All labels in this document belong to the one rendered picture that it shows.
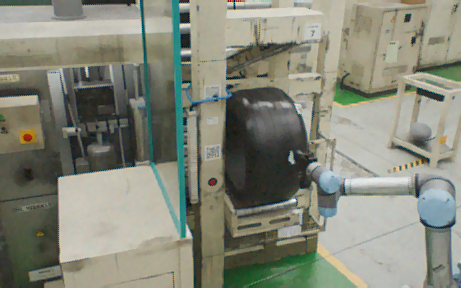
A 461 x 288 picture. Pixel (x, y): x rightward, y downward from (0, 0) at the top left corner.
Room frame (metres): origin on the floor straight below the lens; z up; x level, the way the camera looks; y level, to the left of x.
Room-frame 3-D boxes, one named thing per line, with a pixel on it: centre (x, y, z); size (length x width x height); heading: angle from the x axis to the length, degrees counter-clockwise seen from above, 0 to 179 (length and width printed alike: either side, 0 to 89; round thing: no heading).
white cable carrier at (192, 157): (1.97, 0.18, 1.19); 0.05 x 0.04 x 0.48; 20
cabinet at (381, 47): (6.81, -2.18, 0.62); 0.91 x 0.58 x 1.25; 120
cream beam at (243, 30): (2.45, -0.14, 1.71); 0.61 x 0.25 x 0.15; 110
